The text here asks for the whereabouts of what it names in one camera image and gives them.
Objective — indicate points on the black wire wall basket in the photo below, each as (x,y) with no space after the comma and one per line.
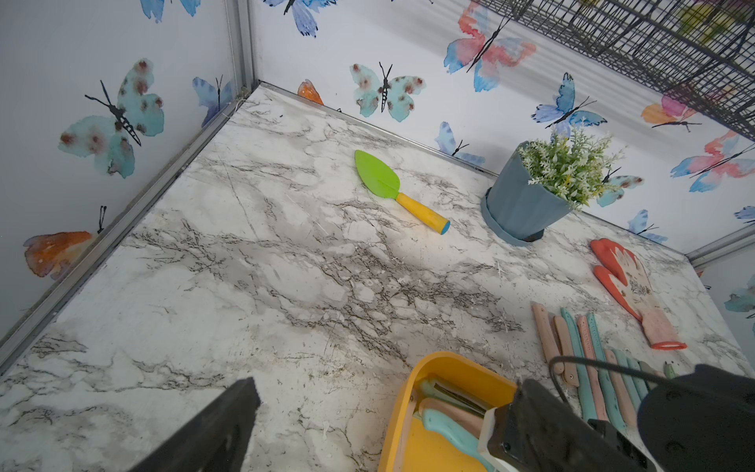
(700,53)

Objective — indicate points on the pink folding knife long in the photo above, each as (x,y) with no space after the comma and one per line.
(626,407)

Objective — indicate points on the green yellow toy trowel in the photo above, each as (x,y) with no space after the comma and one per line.
(383,182)

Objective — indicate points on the potted green plant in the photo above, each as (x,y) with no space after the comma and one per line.
(546,180)

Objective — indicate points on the green ceramic knife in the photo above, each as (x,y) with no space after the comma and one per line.
(669,371)

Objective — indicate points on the pink folding fruit knife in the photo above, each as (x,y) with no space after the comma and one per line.
(548,333)

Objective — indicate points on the yellow storage box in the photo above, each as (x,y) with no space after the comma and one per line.
(408,445)

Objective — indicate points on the red white garden glove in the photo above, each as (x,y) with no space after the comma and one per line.
(626,279)

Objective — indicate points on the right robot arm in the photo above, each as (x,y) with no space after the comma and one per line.
(703,421)

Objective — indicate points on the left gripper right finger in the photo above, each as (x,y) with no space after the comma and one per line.
(538,432)

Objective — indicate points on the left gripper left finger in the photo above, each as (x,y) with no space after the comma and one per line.
(216,439)

